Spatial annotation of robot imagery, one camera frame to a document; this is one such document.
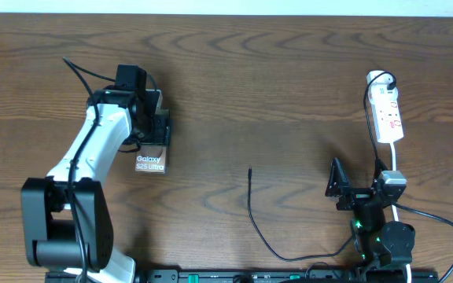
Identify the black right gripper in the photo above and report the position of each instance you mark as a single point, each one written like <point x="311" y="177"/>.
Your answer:
<point x="355" y="196"/>

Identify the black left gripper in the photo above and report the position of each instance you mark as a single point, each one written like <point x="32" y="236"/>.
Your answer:
<point x="162" y="133"/>

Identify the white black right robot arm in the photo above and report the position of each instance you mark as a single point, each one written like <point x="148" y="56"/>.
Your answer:
<point x="386" y="246"/>

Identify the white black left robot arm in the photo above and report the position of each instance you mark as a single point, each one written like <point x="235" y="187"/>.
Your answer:
<point x="66" y="219"/>

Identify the white power strip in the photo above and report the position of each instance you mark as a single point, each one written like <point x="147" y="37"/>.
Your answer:
<point x="386" y="114"/>

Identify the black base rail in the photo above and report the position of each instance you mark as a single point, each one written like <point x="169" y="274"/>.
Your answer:
<point x="314" y="275"/>

